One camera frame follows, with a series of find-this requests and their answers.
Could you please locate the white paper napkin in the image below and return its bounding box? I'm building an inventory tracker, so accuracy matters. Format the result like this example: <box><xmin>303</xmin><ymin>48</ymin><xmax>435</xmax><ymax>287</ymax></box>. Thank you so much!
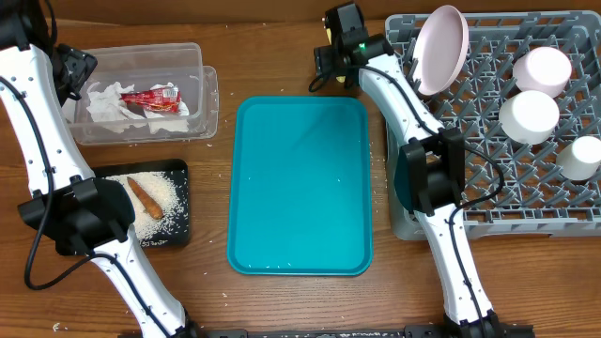
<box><xmin>86</xmin><ymin>82</ymin><xmax>143</xmax><ymax>122</ymax></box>

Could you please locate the red snack wrapper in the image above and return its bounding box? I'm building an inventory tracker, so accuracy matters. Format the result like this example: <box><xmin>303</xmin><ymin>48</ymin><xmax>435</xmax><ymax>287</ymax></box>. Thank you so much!
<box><xmin>120</xmin><ymin>87</ymin><xmax>181</xmax><ymax>113</ymax></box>

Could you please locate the large white plate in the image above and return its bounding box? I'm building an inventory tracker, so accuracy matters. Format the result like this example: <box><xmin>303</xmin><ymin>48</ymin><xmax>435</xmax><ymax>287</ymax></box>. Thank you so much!
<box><xmin>412</xmin><ymin>5</ymin><xmax>470</xmax><ymax>96</ymax></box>

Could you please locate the teal serving tray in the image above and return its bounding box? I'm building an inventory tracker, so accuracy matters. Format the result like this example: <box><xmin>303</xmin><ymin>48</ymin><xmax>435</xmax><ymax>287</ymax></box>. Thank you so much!
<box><xmin>227</xmin><ymin>96</ymin><xmax>373</xmax><ymax>276</ymax></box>

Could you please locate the pile of white rice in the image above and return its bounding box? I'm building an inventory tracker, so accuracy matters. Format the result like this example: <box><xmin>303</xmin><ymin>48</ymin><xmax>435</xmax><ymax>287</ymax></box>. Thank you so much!
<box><xmin>106</xmin><ymin>171</ymin><xmax>189</xmax><ymax>247</ymax></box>

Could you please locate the cream bowl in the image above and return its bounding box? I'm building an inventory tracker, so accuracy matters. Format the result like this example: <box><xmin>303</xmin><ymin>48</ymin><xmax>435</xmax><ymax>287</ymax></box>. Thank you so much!
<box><xmin>499</xmin><ymin>90</ymin><xmax>560</xmax><ymax>145</ymax></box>

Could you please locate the pink white bowl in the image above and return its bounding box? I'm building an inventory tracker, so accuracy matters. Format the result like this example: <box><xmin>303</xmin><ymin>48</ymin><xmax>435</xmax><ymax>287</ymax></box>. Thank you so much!
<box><xmin>513</xmin><ymin>46</ymin><xmax>572</xmax><ymax>98</ymax></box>

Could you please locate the cream cup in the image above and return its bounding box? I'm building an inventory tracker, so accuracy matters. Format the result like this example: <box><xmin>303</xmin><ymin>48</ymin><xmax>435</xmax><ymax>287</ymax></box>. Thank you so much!
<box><xmin>556</xmin><ymin>136</ymin><xmax>601</xmax><ymax>181</ymax></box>

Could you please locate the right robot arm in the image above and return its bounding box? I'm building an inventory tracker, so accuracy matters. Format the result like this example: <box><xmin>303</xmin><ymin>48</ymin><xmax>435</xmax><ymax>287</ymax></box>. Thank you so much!
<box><xmin>309</xmin><ymin>2</ymin><xmax>506</xmax><ymax>337</ymax></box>

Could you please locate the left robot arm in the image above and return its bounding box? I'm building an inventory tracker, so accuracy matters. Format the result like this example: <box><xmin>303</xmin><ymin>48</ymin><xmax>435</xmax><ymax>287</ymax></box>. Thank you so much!
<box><xmin>1</xmin><ymin>0</ymin><xmax>202</xmax><ymax>337</ymax></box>

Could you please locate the grey dishwasher rack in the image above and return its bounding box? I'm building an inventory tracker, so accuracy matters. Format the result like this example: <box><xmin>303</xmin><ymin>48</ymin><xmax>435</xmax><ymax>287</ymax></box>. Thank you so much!
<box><xmin>382</xmin><ymin>9</ymin><xmax>601</xmax><ymax>241</ymax></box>

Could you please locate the clear plastic bin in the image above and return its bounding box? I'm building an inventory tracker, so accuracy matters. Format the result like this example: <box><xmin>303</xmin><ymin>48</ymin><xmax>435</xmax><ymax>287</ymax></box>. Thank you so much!
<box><xmin>63</xmin><ymin>42</ymin><xmax>219</xmax><ymax>146</ymax></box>

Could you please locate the black tray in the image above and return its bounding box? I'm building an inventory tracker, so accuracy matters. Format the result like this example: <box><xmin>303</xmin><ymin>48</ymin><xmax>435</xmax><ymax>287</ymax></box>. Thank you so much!
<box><xmin>94</xmin><ymin>159</ymin><xmax>191</xmax><ymax>248</ymax></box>

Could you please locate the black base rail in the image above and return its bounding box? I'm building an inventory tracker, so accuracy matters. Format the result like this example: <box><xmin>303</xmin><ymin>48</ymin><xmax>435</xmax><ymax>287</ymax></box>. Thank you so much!
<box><xmin>196</xmin><ymin>323</ymin><xmax>536</xmax><ymax>338</ymax></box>

